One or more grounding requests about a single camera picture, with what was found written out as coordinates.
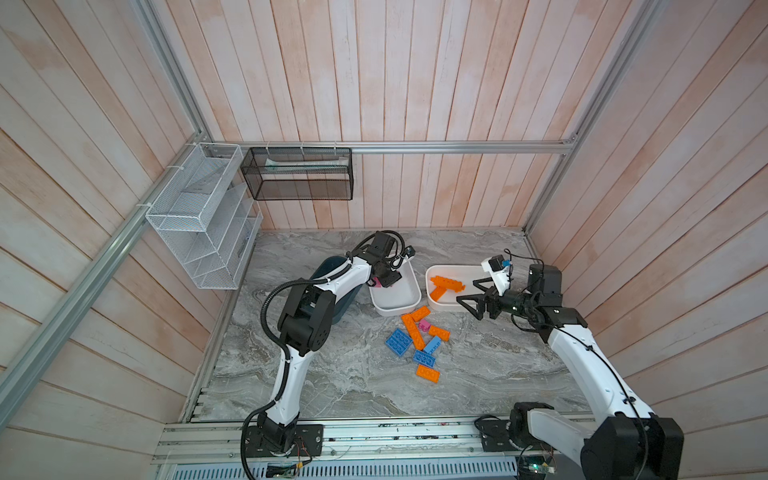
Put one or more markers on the black wire mesh basket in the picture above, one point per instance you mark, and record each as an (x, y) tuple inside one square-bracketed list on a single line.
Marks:
[(299, 173)]

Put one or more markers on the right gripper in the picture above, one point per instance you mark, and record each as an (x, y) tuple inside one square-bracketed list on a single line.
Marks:
[(491, 293)]

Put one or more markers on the blue lego double brick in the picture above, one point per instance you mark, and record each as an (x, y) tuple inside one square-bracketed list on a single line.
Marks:
[(399, 342)]

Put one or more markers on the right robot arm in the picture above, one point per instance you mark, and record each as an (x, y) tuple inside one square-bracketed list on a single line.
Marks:
[(630, 440)]

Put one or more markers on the long orange technic lego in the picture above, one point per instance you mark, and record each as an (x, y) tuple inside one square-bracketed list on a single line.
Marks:
[(449, 284)]

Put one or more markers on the white wire mesh shelf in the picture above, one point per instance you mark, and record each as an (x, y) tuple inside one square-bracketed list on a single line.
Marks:
[(205, 218)]

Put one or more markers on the orange lego bottom plate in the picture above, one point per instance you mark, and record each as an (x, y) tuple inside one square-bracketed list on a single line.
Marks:
[(428, 373)]

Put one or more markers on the orange lego plate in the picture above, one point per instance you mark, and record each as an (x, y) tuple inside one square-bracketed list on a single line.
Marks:
[(443, 334), (437, 293), (428, 373), (420, 314)]

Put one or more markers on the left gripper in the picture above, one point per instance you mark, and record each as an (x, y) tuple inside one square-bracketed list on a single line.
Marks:
[(391, 279)]

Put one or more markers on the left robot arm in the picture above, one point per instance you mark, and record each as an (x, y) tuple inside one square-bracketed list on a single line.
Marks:
[(298, 315)]

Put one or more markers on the orange lego top plate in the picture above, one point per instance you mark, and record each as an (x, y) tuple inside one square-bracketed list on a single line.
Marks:
[(420, 314)]

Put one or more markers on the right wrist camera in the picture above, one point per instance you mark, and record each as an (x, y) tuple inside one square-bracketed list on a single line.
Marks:
[(500, 270)]

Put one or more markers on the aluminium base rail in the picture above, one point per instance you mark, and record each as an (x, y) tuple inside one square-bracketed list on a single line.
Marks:
[(378, 448)]

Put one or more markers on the middle white plastic bin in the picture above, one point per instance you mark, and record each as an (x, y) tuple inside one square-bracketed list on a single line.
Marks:
[(403, 297)]

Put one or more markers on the light blue lego brick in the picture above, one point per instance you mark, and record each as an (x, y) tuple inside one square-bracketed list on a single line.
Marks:
[(432, 346)]

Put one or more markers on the dark teal plastic bin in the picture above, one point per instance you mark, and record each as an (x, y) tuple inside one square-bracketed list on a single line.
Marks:
[(326, 267)]

